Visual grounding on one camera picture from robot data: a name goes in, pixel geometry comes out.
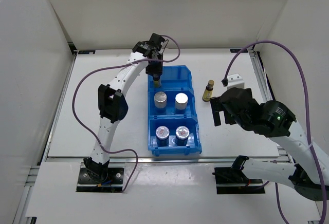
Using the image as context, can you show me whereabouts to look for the yellow label bottle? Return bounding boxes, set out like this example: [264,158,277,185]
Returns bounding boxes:
[153,78,161,88]
[202,80,214,102]

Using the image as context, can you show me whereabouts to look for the white bead jar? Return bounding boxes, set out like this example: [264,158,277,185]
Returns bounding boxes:
[175,92,188,114]
[154,91,167,114]

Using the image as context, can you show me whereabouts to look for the sauce jar white lid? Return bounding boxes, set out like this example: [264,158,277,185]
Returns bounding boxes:
[175,126,190,146]
[155,126,170,147]

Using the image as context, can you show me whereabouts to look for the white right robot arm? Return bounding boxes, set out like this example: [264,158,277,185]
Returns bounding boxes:
[210,87,328,201]

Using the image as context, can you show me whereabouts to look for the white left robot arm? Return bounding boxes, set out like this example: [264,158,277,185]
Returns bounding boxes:
[84,33,165,183]

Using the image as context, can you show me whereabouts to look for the blue three-compartment plastic bin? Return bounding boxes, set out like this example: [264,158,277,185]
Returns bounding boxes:
[148,65,202,157]

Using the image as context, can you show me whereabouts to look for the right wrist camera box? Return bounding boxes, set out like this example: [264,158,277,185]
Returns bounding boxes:
[222,73,245,90]

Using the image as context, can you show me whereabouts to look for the right side aluminium rail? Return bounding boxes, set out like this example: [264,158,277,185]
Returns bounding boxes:
[248,51,291,162]

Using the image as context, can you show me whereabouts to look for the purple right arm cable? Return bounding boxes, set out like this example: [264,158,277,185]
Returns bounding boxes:
[222,40,327,224]

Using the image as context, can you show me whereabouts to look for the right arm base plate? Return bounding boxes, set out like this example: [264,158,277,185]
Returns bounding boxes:
[212,167,265,195]

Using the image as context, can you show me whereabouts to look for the left side aluminium rail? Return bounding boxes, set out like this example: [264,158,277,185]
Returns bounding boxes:
[36,50,77,166]

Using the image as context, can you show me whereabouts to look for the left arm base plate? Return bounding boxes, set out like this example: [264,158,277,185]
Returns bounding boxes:
[76,165,124,193]

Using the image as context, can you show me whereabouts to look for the aluminium table edge rail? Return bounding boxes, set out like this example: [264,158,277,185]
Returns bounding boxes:
[45,155,291,163]

